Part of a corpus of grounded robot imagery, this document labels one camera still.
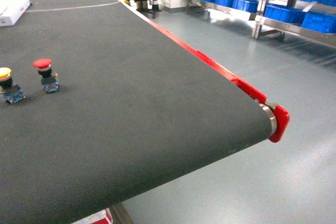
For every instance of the yellow mushroom push button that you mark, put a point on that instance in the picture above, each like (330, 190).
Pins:
(10, 91)

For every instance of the red conveyor side rail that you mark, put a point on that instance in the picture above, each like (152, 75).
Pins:
(280, 116)

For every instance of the flat white carton box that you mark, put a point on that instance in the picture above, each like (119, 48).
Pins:
(12, 10)

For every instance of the red mushroom push button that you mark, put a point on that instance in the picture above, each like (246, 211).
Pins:
(49, 78)

